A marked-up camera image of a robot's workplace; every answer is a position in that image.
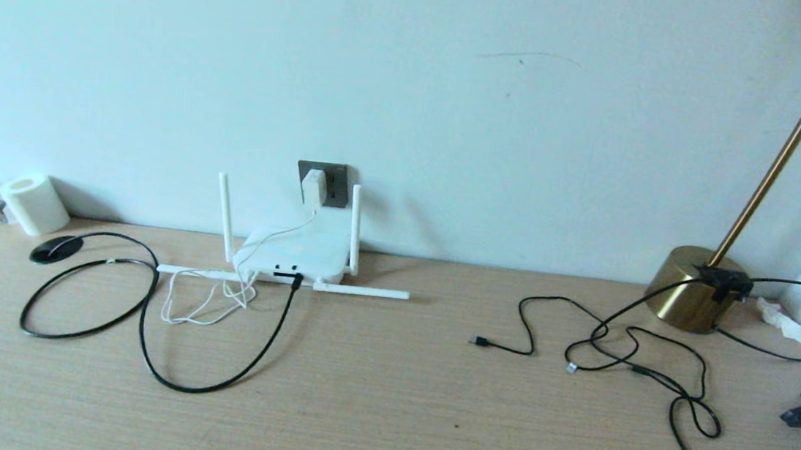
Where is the thin black USB cable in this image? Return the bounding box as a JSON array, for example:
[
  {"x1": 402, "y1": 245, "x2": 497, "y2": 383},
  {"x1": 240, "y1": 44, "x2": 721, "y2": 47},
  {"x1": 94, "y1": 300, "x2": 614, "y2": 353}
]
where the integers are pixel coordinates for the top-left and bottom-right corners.
[{"x1": 468, "y1": 288, "x2": 647, "y2": 381}]

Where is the grey wall socket plate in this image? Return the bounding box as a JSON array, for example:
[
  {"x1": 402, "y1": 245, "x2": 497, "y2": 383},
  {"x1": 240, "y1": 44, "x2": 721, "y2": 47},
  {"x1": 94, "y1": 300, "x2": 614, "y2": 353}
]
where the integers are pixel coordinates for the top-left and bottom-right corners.
[{"x1": 294, "y1": 160, "x2": 353, "y2": 210}]

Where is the white power adapter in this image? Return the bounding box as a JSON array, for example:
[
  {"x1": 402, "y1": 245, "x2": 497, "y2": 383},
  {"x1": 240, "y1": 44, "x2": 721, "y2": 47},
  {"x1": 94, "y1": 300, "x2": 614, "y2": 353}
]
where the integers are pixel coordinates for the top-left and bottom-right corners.
[{"x1": 299, "y1": 167, "x2": 331, "y2": 209}]

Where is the white paper roll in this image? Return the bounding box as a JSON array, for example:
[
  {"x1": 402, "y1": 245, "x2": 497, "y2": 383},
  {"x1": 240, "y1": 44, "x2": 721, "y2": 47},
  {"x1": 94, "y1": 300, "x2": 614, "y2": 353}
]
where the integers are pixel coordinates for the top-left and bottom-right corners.
[{"x1": 0, "y1": 170, "x2": 75, "y2": 239}]

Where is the white router with antennas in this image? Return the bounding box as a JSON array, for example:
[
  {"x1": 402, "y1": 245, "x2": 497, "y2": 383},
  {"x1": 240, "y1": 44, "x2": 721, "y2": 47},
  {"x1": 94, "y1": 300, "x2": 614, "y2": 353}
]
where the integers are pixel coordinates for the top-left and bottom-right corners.
[{"x1": 157, "y1": 166, "x2": 421, "y2": 301}]

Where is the brass desk lamp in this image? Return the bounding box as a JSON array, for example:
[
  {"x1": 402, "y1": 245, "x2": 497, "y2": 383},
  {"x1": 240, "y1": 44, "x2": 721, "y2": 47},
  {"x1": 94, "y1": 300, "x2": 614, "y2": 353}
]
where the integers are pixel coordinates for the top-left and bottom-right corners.
[{"x1": 643, "y1": 0, "x2": 801, "y2": 344}]

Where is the crumpled white tissue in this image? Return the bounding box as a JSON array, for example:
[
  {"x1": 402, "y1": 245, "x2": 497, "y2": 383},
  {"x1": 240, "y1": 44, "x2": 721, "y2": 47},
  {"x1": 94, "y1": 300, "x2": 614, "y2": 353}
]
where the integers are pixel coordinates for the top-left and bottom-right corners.
[{"x1": 754, "y1": 296, "x2": 801, "y2": 348}]

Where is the thin white adapter cable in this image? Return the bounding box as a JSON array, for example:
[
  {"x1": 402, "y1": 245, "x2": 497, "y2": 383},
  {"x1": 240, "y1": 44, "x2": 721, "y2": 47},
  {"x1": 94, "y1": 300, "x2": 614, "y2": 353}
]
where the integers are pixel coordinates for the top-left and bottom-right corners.
[{"x1": 159, "y1": 192, "x2": 320, "y2": 338}]

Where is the black ethernet cable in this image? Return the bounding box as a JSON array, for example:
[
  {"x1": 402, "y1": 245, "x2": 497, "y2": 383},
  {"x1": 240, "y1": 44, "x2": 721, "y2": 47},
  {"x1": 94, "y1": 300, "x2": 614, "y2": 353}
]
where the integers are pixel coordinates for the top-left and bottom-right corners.
[{"x1": 13, "y1": 224, "x2": 307, "y2": 403}]

